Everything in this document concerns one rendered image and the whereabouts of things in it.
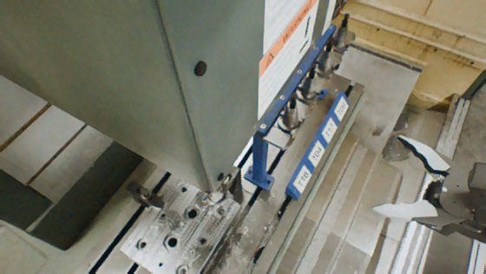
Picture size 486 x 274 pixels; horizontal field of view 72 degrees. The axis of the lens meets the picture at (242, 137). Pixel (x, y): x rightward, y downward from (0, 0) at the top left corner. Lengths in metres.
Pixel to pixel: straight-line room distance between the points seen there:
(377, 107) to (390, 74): 0.16
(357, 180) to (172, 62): 1.23
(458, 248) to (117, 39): 1.97
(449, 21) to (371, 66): 0.34
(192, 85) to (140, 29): 0.06
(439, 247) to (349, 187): 0.78
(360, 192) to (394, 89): 0.49
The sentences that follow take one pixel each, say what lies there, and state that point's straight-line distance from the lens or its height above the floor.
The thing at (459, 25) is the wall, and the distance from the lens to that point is 1.50.
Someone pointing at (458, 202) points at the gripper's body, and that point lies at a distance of 0.62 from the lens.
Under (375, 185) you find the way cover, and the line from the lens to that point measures 1.44.
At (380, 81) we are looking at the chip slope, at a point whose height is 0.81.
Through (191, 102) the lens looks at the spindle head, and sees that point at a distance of 0.26.
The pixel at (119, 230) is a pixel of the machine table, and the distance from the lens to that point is 1.18.
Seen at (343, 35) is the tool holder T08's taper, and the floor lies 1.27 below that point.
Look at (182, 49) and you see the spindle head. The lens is 0.22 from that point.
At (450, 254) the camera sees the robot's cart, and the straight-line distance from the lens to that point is 2.05.
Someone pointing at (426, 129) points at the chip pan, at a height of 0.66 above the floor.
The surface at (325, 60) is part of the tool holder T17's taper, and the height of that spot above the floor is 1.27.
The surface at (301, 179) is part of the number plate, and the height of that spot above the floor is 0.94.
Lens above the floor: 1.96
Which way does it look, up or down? 59 degrees down
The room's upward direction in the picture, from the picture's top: 3 degrees counter-clockwise
